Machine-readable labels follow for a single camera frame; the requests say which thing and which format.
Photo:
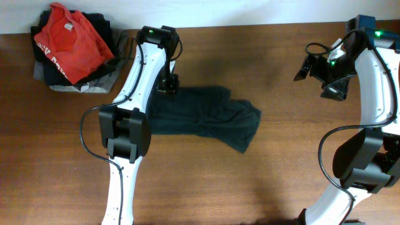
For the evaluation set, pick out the grey folded garment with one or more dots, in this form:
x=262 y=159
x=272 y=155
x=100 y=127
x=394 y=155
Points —
x=104 y=84

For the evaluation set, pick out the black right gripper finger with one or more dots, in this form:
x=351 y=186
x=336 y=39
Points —
x=337 y=90
x=304 y=70

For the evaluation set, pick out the navy folded garment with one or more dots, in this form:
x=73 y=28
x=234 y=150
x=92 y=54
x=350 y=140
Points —
x=52 y=76

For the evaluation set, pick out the black folded garment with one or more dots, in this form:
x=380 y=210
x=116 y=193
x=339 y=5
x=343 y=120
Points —
x=101 y=26

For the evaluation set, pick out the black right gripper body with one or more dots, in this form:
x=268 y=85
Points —
x=327 y=73

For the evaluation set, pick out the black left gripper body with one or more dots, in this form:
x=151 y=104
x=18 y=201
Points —
x=168 y=82

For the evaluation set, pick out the orange folded t-shirt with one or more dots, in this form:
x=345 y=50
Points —
x=72 y=44

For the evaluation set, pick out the dark green t-shirt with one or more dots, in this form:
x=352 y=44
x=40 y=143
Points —
x=207 y=112

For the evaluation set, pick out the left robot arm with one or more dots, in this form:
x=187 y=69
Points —
x=124 y=125

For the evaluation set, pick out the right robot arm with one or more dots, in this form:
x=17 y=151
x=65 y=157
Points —
x=368 y=161

